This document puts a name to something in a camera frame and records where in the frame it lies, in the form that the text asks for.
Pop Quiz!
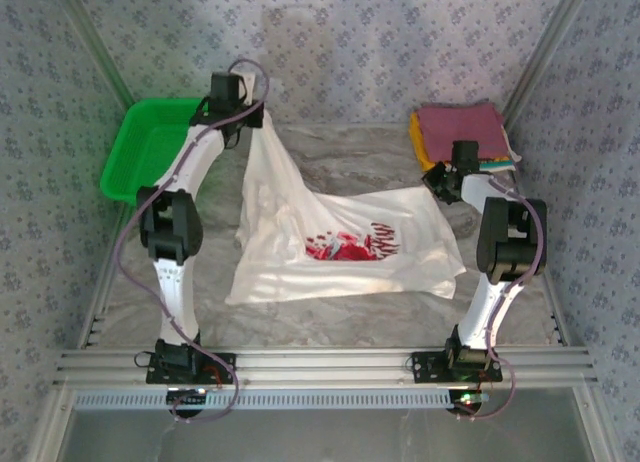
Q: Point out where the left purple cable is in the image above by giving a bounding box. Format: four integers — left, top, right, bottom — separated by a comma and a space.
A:
113, 59, 242, 424

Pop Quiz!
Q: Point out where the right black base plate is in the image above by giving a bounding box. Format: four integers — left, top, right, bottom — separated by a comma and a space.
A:
410, 351, 503, 383

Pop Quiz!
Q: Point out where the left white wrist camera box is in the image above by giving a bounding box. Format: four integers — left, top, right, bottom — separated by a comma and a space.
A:
238, 70, 260, 104

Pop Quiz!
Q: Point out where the white folded t-shirt teal print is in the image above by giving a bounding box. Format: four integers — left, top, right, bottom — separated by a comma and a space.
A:
478, 125, 523, 174

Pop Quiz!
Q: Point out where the aluminium mounting rail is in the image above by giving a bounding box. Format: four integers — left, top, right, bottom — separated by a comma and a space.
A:
53, 347, 599, 387

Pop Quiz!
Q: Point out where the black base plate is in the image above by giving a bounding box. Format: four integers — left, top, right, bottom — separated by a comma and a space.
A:
144, 352, 236, 385
410, 351, 503, 383

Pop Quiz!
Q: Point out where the controller board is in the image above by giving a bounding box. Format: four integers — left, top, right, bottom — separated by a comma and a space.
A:
448, 390, 490, 417
166, 387, 209, 417

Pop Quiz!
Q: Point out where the stack of folded clothes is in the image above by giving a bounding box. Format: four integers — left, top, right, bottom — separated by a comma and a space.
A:
408, 111, 512, 173

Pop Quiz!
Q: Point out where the grey slotted cable duct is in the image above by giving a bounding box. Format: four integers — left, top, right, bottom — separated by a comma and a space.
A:
73, 387, 489, 412

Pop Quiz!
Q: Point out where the right controller board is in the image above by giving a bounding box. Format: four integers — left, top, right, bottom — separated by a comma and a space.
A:
448, 390, 490, 417

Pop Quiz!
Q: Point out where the white t-shirt red print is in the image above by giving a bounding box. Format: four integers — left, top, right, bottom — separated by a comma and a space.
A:
224, 106, 467, 306

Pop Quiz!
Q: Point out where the left controller board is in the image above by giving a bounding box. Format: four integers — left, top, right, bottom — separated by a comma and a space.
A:
166, 387, 209, 417

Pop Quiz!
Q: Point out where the aluminium frame post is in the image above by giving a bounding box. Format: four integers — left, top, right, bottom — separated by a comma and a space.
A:
502, 0, 596, 128

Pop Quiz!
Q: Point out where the green plastic basket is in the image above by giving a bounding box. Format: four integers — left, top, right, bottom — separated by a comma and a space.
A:
99, 97, 211, 206

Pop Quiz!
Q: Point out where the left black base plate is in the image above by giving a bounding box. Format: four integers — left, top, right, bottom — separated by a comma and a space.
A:
144, 352, 236, 385

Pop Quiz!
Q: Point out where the maroon folded t-shirt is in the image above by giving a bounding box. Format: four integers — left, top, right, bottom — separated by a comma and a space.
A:
416, 103, 506, 163

